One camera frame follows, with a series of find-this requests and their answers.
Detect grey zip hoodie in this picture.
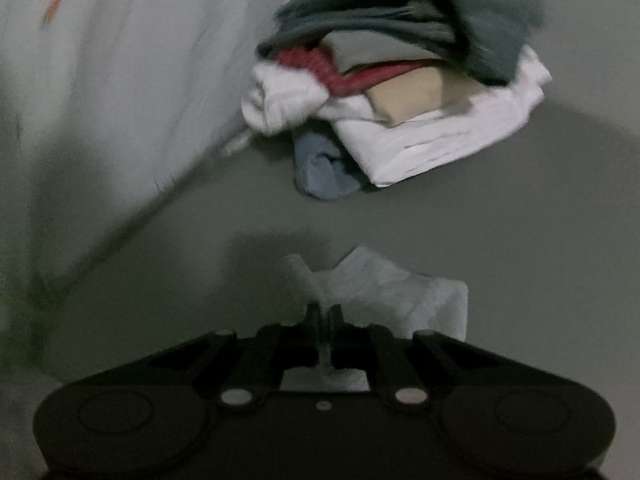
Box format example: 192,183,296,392
276,244,470,394

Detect white rolled garment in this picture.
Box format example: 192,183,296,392
241,61,330,136

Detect folded tan garment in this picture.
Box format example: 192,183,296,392
364,65,485,127

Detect folded red garment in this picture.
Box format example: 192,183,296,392
273,47,432,98

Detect folded white garment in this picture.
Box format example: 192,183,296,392
333,46,552,188

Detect carrot print backdrop sheet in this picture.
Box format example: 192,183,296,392
1,0,286,365

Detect folded dark teal jeans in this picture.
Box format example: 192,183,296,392
257,0,544,86

